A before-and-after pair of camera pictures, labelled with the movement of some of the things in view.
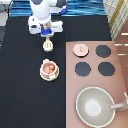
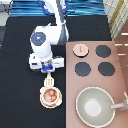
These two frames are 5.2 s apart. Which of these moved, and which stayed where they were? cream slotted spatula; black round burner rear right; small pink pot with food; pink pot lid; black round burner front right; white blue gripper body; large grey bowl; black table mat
Moved: white blue gripper body; small pink pot with food; cream slotted spatula
Stayed: black round burner front right; black round burner rear right; black table mat; large grey bowl; pink pot lid
